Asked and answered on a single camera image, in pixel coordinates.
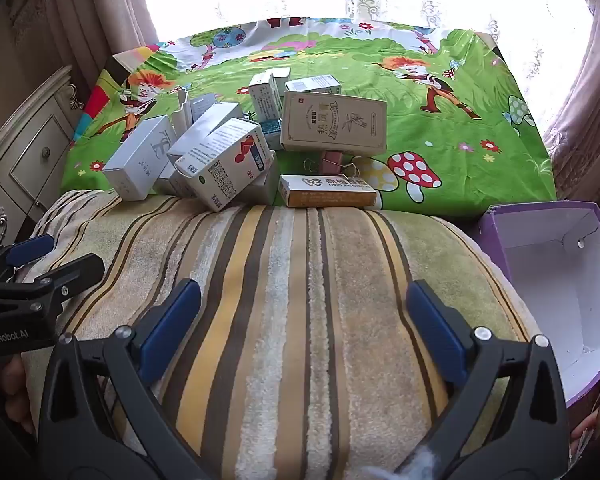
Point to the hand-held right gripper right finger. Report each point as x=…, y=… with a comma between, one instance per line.
x=437, y=332

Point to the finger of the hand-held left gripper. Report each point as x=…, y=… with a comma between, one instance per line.
x=30, y=250
x=80, y=267

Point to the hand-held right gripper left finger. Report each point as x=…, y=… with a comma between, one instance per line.
x=172, y=330

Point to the purple cardboard box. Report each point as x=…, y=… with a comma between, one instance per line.
x=555, y=285

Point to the pile of medicine cartons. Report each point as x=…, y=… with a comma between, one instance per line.
x=220, y=160

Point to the yellow orange carton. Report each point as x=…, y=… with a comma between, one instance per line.
x=327, y=191

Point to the pink binder clip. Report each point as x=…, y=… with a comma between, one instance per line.
x=336, y=157

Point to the teal carton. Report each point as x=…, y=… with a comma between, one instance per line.
x=271, y=132

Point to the cream carton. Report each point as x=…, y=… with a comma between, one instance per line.
x=332, y=122

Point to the person's left hand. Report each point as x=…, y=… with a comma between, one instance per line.
x=17, y=395

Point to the cream carved nightstand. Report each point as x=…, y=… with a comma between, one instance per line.
x=30, y=160

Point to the striped beige blanket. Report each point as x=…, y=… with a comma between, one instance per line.
x=290, y=310

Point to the green cartoon printed sheet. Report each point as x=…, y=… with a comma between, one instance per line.
x=430, y=110

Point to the pink patterned drape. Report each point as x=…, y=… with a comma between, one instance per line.
x=595, y=110
x=95, y=10

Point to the white lace sheer curtain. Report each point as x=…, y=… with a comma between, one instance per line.
x=430, y=0

